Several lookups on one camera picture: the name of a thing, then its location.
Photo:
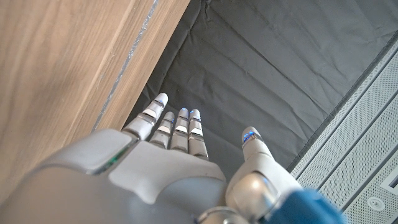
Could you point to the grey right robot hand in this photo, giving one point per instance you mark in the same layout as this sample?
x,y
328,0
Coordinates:
x,y
155,174

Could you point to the black backdrop curtain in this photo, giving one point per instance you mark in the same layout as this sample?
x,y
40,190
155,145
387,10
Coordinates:
x,y
264,62

